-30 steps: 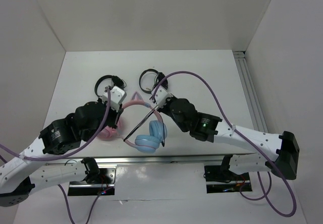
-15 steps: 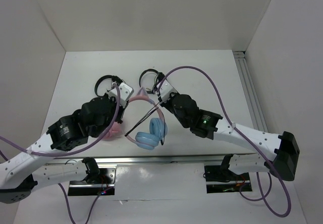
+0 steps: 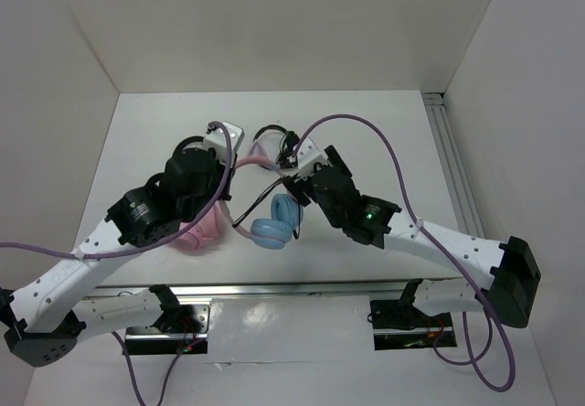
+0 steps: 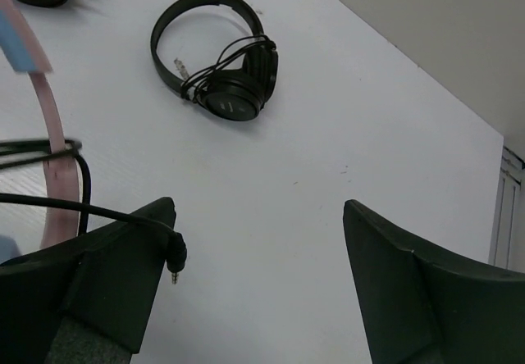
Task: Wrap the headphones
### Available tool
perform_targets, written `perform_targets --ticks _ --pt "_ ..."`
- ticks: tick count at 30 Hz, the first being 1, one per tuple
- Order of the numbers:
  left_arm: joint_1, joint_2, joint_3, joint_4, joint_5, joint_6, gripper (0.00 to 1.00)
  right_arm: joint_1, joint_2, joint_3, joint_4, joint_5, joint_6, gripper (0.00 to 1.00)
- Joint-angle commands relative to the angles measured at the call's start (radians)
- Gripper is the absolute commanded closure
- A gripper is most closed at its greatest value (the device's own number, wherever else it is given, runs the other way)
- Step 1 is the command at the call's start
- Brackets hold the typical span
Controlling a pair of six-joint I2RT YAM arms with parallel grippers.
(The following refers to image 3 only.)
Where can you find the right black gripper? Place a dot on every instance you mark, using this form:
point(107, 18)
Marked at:
point(300, 189)

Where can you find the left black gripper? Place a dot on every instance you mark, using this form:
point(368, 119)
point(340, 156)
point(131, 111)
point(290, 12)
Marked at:
point(226, 194)

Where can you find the blue pink cat-ear headphones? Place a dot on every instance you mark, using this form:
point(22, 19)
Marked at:
point(286, 218)

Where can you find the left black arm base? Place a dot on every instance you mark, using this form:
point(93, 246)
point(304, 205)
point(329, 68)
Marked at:
point(182, 326)

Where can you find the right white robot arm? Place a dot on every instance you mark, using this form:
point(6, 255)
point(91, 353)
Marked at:
point(499, 277)

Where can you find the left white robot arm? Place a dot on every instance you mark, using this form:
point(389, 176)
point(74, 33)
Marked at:
point(49, 317)

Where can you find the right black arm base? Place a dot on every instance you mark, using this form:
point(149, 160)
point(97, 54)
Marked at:
point(398, 325)

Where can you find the black headphones left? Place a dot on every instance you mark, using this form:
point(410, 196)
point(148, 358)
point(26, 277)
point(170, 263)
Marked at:
point(189, 142)

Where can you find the black headphones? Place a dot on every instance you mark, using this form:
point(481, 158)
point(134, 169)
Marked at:
point(283, 153)
point(189, 142)

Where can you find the pink gaming headphones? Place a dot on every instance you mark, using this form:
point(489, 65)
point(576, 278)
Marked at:
point(203, 236)

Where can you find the black headphones right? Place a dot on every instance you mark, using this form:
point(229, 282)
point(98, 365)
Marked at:
point(283, 153)

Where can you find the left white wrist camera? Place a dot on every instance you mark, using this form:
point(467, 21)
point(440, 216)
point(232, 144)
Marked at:
point(225, 139)

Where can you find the aluminium front rail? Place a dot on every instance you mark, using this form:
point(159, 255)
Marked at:
point(377, 289)

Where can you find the aluminium rail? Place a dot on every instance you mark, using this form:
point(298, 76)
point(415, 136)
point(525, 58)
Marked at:
point(466, 211)
point(377, 289)

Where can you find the aluminium right side rail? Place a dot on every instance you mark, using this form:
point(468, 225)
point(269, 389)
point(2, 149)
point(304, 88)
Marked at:
point(466, 211)

